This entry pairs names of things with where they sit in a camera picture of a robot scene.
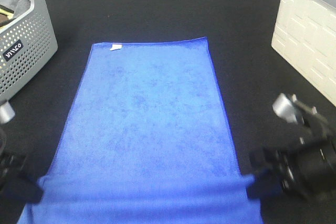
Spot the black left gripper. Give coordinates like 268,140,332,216
1,129,44,204

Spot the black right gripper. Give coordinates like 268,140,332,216
246,119,335,201

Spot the blue microfibre towel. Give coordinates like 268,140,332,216
19,37,262,223

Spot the white plastic storage basket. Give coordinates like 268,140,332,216
271,0,335,104

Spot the grey perforated laundry basket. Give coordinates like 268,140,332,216
1,0,58,100

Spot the grey towel in basket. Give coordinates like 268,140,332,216
1,0,30,22

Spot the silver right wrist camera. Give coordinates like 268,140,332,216
272,92,318,125

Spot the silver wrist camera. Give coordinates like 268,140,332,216
0,100,15,124
272,92,318,125

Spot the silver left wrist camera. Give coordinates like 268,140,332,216
0,100,15,124

